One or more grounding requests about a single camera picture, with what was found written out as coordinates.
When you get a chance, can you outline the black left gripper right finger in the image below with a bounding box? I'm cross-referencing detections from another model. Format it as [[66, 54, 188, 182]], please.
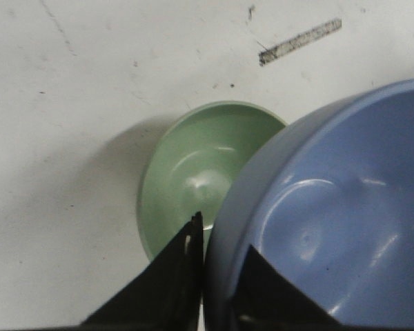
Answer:
[[233, 246, 338, 326]]

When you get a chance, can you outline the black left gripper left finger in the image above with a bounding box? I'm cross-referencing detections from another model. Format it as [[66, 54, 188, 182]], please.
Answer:
[[81, 212, 204, 326]]

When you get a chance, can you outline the blue bowl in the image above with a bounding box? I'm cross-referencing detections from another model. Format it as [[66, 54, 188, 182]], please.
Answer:
[[204, 79, 414, 330]]

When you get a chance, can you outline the green bowl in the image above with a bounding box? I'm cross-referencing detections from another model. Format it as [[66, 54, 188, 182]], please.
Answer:
[[137, 101, 286, 260]]

